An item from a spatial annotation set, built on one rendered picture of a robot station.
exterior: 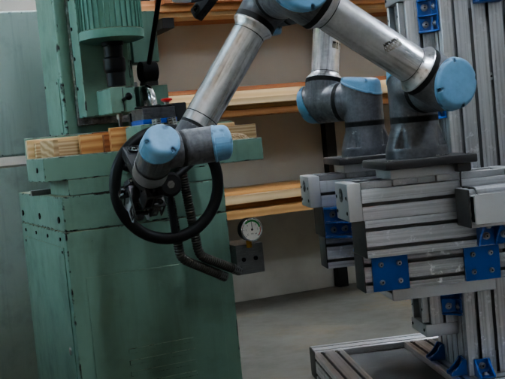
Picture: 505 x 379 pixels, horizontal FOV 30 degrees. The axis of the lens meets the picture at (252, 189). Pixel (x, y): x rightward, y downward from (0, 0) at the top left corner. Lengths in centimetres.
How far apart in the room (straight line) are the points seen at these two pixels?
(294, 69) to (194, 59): 59
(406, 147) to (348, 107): 53
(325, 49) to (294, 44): 244
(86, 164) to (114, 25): 39
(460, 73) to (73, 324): 113
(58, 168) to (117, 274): 31
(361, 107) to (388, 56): 66
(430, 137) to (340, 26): 39
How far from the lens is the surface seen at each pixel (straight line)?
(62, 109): 276
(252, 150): 256
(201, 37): 511
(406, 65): 212
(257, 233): 250
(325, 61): 287
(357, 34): 207
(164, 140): 188
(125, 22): 255
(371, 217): 223
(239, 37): 210
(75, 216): 240
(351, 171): 273
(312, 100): 283
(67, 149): 256
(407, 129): 227
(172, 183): 226
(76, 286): 242
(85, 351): 245
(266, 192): 470
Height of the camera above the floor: 92
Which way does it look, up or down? 3 degrees down
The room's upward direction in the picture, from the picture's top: 5 degrees counter-clockwise
